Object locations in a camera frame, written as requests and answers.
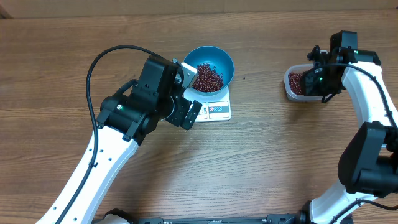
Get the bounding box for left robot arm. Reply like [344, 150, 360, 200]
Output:
[39, 91, 201, 224]

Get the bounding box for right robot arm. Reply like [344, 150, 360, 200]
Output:
[298, 30, 397, 223]

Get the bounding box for white digital kitchen scale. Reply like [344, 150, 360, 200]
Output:
[184, 87, 232, 123]

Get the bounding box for red beans in bowl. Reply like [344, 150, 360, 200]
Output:
[192, 63, 224, 93]

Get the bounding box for blue metal bowl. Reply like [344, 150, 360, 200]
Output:
[184, 46, 234, 89]

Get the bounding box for red adzuki beans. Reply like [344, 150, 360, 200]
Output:
[288, 72, 303, 95]

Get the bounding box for clear plastic bean container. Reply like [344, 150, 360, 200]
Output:
[284, 64, 322, 102]

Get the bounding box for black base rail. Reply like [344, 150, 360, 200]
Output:
[133, 212, 312, 224]

